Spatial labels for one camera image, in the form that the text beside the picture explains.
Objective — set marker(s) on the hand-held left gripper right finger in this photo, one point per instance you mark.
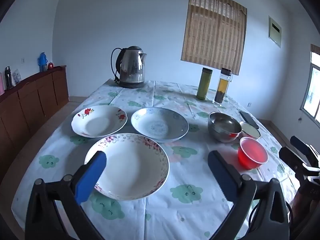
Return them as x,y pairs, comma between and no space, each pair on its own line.
222,175

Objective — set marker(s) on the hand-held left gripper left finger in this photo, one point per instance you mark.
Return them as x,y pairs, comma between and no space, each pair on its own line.
91,175

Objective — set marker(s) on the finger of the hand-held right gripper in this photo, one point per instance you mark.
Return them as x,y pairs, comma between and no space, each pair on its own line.
300,145
291,158

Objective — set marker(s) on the pink floral rim plate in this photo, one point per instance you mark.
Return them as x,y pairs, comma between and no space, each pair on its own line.
132,165

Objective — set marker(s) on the stainless steel bowl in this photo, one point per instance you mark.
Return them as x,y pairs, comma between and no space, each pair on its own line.
222,127

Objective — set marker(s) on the white enamel bowl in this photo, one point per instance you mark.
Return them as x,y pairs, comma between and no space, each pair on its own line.
250,129

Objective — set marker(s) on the red flower white plate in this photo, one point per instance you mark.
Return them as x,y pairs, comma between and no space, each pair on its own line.
100,122

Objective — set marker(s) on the blue pattern plate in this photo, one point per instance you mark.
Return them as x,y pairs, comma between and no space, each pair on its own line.
160,125

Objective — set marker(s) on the window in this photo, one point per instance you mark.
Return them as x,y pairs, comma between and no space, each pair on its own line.
312,90

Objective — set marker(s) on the black smartphone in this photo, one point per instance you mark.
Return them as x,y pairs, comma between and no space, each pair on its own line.
249,118

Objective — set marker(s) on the glass tea bottle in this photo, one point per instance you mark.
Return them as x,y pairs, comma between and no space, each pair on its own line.
222,87

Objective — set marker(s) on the green thermos bottle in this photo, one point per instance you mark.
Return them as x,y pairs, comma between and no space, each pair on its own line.
204,85

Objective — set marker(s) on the brown wooden cabinet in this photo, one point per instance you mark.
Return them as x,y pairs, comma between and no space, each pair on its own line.
32,97

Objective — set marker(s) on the black kettle base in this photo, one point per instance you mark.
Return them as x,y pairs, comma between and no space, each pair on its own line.
131,85

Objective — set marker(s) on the small red ornament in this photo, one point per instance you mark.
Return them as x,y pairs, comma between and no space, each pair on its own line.
50,66

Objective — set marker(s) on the stainless steel electric kettle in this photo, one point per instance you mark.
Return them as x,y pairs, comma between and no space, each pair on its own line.
131,65

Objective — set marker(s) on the blue thermos flask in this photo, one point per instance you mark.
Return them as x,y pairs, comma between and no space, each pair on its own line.
42,62

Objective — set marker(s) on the clear plastic bag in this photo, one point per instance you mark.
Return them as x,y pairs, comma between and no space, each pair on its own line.
16,77

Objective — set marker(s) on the black water bottle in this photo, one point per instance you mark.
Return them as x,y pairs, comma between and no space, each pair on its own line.
8,78

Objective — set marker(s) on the pink water bottle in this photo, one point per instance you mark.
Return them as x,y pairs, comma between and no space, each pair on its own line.
1,83

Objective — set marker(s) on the bamboo window blind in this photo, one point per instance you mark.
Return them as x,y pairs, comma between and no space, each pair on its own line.
213,30

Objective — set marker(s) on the white wall panel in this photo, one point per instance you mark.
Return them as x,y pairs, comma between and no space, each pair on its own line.
274,31

